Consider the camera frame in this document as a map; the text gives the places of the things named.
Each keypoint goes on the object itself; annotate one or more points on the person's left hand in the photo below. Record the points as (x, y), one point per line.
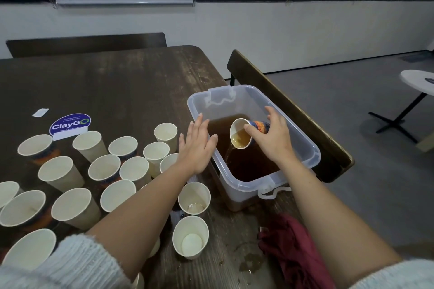
(195, 148)

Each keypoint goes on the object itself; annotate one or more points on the person's right hand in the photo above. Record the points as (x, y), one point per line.
(275, 143)

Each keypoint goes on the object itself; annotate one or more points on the white paper cup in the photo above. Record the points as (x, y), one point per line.
(165, 133)
(156, 152)

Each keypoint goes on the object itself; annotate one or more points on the orange blue patterned paper cup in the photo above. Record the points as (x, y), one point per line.
(241, 133)

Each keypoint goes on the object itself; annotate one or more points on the clear plastic storage bin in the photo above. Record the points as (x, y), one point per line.
(227, 180)

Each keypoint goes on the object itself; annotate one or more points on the group of paper cups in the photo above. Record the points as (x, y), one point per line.
(68, 201)

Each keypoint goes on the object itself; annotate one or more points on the person's right forearm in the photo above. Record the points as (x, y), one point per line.
(339, 231)

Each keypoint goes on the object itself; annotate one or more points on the person's left forearm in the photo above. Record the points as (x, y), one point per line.
(135, 224)

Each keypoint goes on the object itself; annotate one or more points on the dark wooden chair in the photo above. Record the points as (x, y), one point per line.
(319, 146)
(85, 43)

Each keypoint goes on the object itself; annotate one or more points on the dark wooden table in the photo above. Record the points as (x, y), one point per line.
(122, 79)

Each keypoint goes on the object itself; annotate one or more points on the dark red cloth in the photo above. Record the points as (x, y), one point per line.
(295, 251)

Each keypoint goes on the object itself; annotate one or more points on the round blue sticker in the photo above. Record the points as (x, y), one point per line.
(70, 123)

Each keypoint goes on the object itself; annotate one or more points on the round white side table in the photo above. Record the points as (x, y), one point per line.
(420, 81)

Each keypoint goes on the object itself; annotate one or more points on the small white paper label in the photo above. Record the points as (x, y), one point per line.
(41, 112)

